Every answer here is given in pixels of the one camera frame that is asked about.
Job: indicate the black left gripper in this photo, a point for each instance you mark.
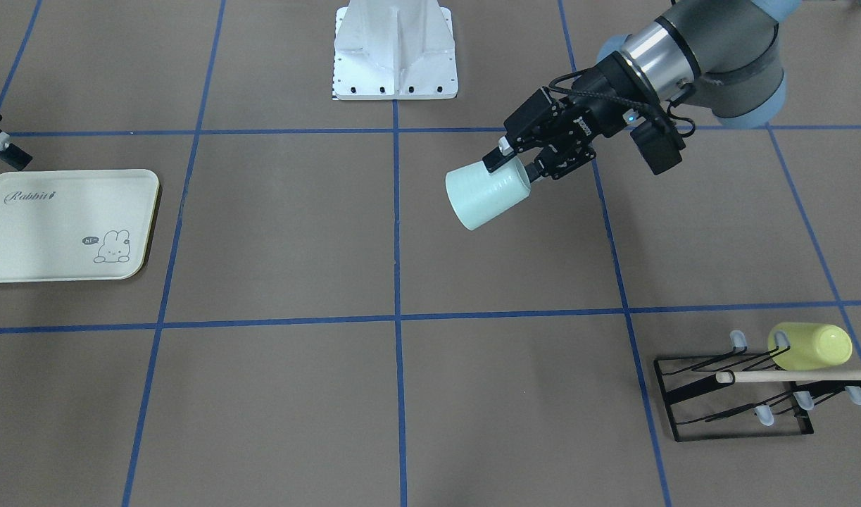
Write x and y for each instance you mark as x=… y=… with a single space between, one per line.
x=599 y=111

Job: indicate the light green cup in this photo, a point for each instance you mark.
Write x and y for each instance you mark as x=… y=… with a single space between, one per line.
x=477 y=196

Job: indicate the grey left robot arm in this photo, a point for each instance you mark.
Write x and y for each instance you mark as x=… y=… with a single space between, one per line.
x=723 y=56

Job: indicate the white rabbit tray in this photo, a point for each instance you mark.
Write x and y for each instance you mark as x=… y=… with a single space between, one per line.
x=75 y=224

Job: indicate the yellow cup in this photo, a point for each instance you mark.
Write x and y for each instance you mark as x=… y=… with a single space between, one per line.
x=808 y=346

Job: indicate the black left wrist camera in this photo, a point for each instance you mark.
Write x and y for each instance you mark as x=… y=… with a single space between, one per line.
x=659 y=143

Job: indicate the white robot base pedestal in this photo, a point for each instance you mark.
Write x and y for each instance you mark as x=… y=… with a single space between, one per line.
x=394 y=50

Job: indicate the wooden rack handle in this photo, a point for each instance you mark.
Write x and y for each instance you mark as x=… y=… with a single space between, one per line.
x=846 y=377

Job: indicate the black wire cup rack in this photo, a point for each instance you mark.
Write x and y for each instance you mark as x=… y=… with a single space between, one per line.
x=698 y=408

